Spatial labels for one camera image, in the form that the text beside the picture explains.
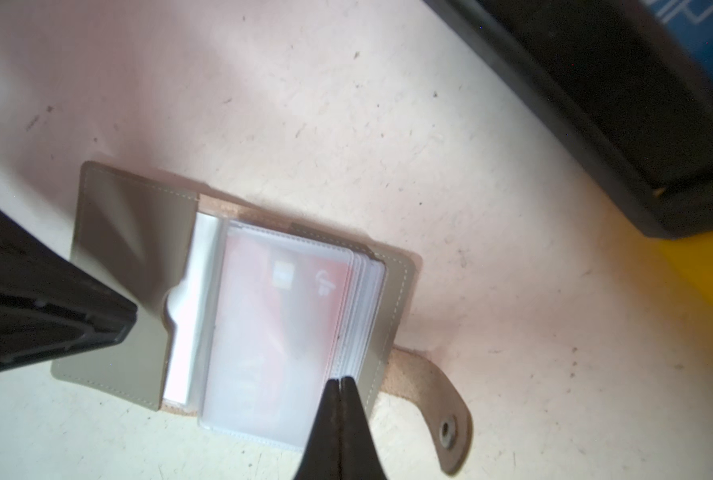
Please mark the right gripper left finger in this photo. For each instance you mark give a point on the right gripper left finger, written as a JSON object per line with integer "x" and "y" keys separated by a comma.
{"x": 321, "y": 459}

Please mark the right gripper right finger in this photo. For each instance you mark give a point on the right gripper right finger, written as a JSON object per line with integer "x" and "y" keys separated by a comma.
{"x": 358, "y": 456}

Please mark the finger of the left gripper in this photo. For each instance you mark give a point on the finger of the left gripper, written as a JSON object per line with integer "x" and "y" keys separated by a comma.
{"x": 50, "y": 308}

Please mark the grey leather card holder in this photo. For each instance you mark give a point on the grey leather card holder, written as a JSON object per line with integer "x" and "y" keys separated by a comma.
{"x": 134, "y": 234}

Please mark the black plastic bin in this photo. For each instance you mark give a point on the black plastic bin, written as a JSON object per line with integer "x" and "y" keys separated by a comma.
{"x": 618, "y": 91}

